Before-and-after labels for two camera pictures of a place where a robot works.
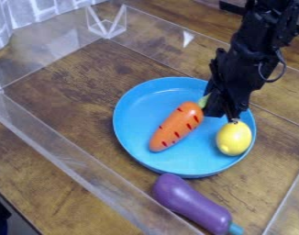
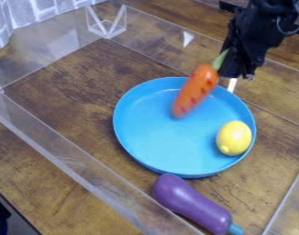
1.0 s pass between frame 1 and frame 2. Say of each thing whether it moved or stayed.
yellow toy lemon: stayed
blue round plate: stayed
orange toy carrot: moved
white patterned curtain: stayed
